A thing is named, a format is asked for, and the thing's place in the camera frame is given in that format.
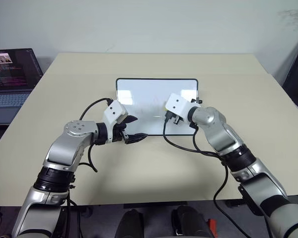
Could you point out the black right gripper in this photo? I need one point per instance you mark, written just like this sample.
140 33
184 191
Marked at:
169 116

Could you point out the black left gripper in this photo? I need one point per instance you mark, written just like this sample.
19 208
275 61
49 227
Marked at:
118 132

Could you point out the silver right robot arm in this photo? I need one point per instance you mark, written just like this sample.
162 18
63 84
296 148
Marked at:
218 129

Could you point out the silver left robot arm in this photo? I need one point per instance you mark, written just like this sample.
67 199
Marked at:
69 146

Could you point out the black-framed small whiteboard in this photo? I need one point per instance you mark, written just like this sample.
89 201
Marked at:
144 91

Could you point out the dark rounded shape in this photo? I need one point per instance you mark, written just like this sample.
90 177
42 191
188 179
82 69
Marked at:
191 223
130 225

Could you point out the small red object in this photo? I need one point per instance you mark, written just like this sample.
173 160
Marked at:
212 228

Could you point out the open grey laptop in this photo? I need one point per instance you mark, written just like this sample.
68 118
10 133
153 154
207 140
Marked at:
10 99

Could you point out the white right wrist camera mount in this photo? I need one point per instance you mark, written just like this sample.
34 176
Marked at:
178 104

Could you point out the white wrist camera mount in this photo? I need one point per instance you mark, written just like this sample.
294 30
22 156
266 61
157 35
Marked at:
178 104
114 111

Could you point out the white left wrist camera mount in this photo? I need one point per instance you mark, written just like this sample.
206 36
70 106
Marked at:
114 111

